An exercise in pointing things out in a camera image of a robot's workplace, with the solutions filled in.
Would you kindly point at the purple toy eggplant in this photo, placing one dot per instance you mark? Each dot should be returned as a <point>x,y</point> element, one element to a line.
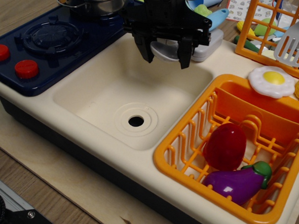
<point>242,184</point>

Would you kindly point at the orange utensil holder rack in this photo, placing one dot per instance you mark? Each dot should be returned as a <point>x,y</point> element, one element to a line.
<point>270,35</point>

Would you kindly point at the grey toy faucet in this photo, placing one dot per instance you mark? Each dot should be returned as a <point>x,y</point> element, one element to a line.
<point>166,50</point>

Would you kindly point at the light green toy food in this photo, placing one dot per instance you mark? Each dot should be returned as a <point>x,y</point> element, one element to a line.
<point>261,29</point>

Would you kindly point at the orange dish rack basket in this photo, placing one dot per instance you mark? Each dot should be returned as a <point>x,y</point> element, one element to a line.
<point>271,127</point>

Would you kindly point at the cream toy kitchen sink unit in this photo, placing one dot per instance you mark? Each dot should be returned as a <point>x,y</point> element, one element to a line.
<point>111,114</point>

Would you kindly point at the green toy cucumber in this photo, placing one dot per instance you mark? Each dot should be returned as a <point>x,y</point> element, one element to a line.
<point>248,45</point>

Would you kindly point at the red toy pepper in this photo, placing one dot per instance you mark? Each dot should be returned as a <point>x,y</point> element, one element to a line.
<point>225,147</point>

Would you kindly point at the blue plastic cup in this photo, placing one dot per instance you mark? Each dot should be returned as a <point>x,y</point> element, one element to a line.
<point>208,3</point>

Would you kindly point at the printed sticker sheet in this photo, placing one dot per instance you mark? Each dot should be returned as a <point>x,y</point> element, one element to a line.
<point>237,9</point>

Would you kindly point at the small yellow corn piece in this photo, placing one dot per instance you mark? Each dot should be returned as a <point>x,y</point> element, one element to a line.
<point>240,27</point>

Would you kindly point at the navy blue toy stove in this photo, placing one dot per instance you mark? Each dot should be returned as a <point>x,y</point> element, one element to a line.
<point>59,41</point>

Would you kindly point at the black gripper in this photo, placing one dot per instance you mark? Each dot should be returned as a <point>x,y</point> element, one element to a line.
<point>169,19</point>

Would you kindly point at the black bracket with screw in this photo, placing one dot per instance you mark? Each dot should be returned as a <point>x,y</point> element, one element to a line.
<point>25,217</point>

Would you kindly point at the green toy vegetable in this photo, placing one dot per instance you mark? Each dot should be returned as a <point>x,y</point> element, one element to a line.
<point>202,10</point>

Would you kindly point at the toy fried egg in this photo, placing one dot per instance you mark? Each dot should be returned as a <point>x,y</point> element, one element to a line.
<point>272,82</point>

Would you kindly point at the red stove knob right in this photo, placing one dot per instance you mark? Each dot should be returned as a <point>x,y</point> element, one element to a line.
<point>26,69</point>

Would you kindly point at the grey spoon blue handle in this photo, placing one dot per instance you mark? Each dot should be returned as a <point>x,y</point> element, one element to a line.
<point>217,18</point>

